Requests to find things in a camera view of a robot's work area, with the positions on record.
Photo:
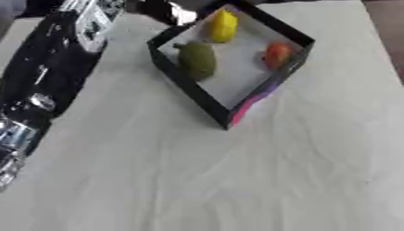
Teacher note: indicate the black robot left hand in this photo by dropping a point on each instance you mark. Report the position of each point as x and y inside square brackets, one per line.
[157, 11]

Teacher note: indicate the silver and black robot left arm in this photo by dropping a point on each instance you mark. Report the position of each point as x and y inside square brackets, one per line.
[50, 69]

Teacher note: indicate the black box with white inside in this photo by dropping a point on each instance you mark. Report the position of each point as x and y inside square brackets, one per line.
[239, 72]

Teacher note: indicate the green toy fruit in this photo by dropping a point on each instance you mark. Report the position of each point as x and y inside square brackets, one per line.
[197, 60]

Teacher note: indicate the yellow toy fruit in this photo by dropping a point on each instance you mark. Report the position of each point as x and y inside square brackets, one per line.
[224, 26]

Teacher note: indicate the orange red toy fruit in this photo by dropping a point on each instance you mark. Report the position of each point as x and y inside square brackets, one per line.
[276, 54]

